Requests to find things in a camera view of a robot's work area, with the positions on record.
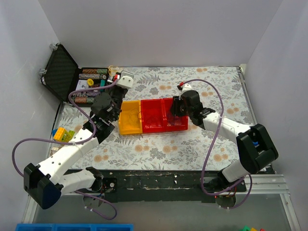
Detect purple wire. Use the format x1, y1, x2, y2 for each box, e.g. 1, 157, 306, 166
167, 113, 184, 127

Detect red plastic bin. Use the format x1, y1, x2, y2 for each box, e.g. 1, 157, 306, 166
163, 98, 188, 132
141, 99, 165, 133

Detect yellow plastic bin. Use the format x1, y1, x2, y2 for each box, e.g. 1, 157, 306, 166
118, 101, 142, 135

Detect red wire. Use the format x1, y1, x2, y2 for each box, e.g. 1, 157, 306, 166
143, 110, 164, 128

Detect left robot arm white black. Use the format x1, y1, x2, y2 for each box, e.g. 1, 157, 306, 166
24, 86, 128, 209

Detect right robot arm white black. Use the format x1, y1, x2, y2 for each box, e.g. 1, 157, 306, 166
170, 90, 279, 192

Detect black poker chip case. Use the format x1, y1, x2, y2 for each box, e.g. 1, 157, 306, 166
40, 43, 111, 103

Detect yellow toy brick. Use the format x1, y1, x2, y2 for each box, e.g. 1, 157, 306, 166
52, 127, 75, 142

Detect small white red toy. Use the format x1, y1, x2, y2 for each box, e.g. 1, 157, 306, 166
50, 147, 60, 156

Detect green red toy blocks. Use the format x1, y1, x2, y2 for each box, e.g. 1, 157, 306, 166
241, 226, 265, 231

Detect blue plastic tray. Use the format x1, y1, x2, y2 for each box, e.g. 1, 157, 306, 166
15, 223, 134, 231

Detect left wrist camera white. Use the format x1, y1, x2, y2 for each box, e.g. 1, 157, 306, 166
116, 71, 134, 90

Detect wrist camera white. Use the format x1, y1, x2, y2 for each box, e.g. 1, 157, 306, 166
178, 82, 192, 93
116, 71, 134, 90

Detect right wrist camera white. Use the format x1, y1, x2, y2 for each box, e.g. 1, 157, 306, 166
178, 82, 192, 93

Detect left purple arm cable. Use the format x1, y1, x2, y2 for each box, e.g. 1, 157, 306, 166
12, 79, 118, 220

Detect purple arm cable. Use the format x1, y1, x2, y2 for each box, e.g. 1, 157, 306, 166
12, 79, 118, 220
182, 79, 253, 209

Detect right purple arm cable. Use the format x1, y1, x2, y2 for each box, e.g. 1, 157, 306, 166
182, 79, 253, 209

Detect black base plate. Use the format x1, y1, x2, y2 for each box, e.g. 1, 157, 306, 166
74, 169, 247, 204

